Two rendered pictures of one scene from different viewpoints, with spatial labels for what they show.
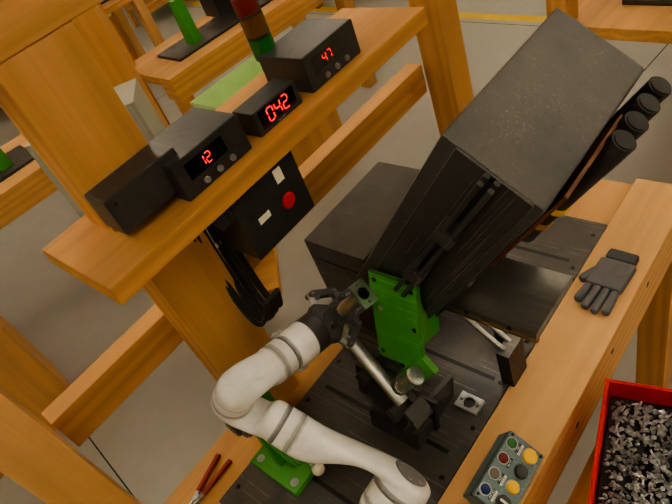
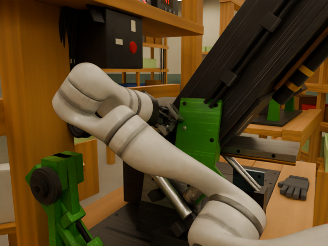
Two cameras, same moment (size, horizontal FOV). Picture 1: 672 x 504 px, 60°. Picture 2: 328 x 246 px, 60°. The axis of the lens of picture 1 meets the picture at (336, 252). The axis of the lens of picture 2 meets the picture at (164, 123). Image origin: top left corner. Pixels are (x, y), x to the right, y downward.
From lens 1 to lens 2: 0.79 m
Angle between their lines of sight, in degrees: 38
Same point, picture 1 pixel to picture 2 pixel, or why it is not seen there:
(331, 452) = (176, 152)
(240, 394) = (99, 72)
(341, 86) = (172, 15)
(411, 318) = (211, 129)
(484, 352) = not seen: hidden behind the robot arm
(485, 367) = not seen: hidden behind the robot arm
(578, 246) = (269, 176)
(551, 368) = (282, 221)
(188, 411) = not seen: outside the picture
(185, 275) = (44, 57)
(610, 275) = (297, 182)
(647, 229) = (303, 173)
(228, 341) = (48, 141)
